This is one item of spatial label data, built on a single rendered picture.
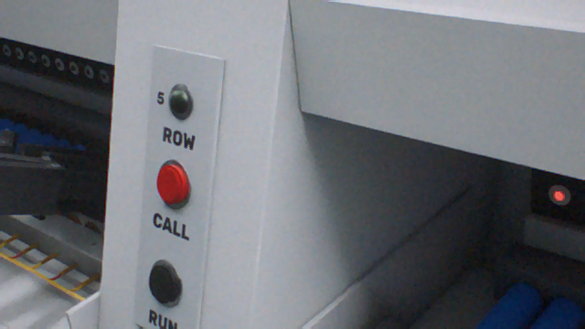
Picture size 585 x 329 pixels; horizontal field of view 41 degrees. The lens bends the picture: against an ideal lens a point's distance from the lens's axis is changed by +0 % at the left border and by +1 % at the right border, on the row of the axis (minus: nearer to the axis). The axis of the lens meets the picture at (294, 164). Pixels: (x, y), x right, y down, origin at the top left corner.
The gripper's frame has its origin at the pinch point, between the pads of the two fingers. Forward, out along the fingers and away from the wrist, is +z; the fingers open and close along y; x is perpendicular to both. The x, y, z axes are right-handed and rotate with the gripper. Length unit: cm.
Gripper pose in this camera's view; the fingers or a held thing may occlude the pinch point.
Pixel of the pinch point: (80, 178)
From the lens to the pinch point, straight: 47.7
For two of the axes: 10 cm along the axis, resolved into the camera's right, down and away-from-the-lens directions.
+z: 6.1, 0.9, 7.9
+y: -7.6, -2.3, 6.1
